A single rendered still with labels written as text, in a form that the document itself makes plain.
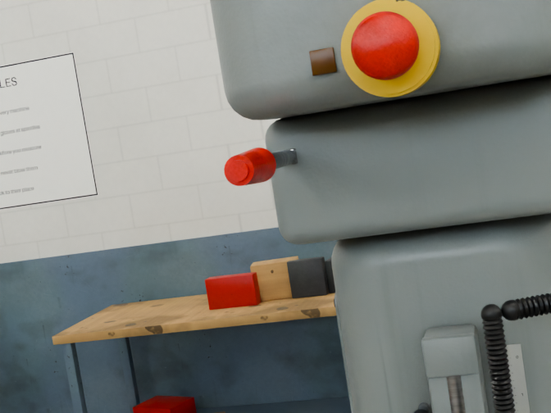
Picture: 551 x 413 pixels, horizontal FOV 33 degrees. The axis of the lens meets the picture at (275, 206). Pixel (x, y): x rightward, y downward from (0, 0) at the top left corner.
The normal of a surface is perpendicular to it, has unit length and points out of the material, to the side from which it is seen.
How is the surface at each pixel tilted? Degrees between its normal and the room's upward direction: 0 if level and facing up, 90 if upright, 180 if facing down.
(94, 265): 90
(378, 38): 86
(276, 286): 90
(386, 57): 95
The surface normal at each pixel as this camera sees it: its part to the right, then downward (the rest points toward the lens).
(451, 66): -0.14, 0.54
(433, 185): -0.24, 0.11
